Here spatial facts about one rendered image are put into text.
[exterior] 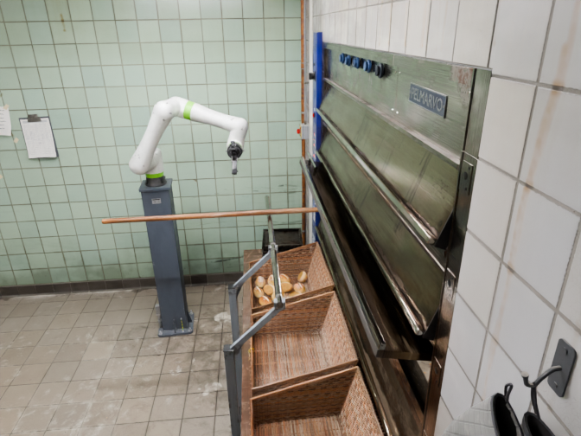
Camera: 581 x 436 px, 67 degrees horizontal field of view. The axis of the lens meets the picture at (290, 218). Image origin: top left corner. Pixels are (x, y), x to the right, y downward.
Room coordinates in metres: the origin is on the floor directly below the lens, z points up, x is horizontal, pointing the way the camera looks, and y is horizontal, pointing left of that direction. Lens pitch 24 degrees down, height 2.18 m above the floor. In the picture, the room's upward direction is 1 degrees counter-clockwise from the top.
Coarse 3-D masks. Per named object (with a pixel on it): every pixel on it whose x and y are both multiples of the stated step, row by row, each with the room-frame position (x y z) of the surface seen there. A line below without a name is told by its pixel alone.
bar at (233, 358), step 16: (272, 224) 2.24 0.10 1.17; (272, 240) 2.01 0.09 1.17; (272, 256) 1.85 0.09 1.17; (272, 272) 1.71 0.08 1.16; (240, 288) 1.94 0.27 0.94; (224, 352) 1.44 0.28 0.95; (240, 352) 1.93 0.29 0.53; (240, 368) 1.92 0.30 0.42; (240, 384) 1.92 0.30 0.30; (240, 400) 1.92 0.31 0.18; (240, 416) 1.92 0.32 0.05; (240, 432) 1.48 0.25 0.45
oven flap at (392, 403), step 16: (320, 224) 2.65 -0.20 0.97; (320, 240) 2.45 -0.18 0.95; (336, 272) 2.05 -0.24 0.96; (336, 288) 1.91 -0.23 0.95; (352, 304) 1.72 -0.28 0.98; (352, 320) 1.64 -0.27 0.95; (352, 336) 1.54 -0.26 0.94; (368, 352) 1.40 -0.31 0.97; (368, 368) 1.33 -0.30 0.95; (384, 368) 1.25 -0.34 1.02; (368, 384) 1.26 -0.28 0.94; (384, 384) 1.21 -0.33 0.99; (384, 400) 1.16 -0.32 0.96; (400, 400) 1.09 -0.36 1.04; (384, 416) 1.10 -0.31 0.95; (400, 416) 1.05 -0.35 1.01; (400, 432) 1.01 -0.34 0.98; (416, 432) 0.95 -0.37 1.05
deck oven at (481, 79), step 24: (480, 72) 0.87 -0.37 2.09; (480, 96) 0.86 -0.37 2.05; (480, 120) 0.84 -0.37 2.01; (360, 168) 1.74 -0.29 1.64; (384, 192) 1.40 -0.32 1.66; (456, 192) 0.89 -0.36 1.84; (456, 216) 0.88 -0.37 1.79; (456, 240) 0.86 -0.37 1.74; (456, 264) 0.85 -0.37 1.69; (456, 288) 0.83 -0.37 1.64; (432, 360) 0.89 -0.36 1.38; (432, 384) 0.87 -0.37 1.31; (432, 408) 0.86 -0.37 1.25; (432, 432) 0.84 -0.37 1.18
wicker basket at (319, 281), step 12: (288, 252) 2.61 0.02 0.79; (300, 252) 2.62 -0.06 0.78; (312, 252) 2.63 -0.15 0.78; (252, 264) 2.58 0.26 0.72; (264, 264) 2.59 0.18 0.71; (288, 264) 2.61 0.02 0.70; (300, 264) 2.62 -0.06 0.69; (312, 264) 2.58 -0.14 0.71; (324, 264) 2.34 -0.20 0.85; (264, 276) 2.59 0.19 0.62; (288, 276) 2.61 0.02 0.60; (312, 276) 2.49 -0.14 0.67; (324, 276) 2.27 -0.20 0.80; (252, 288) 2.28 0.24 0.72; (312, 288) 2.42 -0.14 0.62; (324, 288) 2.09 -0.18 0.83; (252, 300) 2.14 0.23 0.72; (288, 300) 2.07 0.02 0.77; (252, 312) 2.05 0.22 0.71; (312, 324) 2.08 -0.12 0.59
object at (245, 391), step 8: (248, 256) 2.95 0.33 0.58; (256, 256) 2.95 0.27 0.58; (304, 264) 2.81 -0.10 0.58; (264, 272) 2.70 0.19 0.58; (296, 272) 2.69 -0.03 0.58; (248, 280) 2.60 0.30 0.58; (248, 288) 2.50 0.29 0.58; (248, 296) 2.41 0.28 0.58; (248, 304) 2.32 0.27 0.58; (248, 312) 2.23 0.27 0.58; (248, 320) 2.15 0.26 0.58; (248, 328) 2.08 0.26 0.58; (288, 336) 2.00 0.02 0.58; (248, 344) 1.93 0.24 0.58; (248, 352) 1.87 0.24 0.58; (296, 352) 1.86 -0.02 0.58; (304, 352) 1.86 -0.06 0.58; (248, 360) 1.81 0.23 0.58; (264, 360) 1.81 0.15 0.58; (272, 360) 1.81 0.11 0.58; (248, 368) 1.75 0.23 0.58; (248, 376) 1.69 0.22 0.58; (248, 384) 1.64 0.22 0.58; (248, 392) 1.59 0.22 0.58; (248, 400) 1.54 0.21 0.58; (248, 408) 1.49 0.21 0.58; (248, 416) 1.45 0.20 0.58; (248, 424) 1.40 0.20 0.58; (264, 424) 1.40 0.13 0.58; (272, 424) 1.40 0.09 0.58; (312, 424) 1.40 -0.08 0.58; (328, 424) 1.40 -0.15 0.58; (336, 424) 1.40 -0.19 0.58; (248, 432) 1.36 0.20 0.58; (280, 432) 1.36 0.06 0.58; (328, 432) 1.36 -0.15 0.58
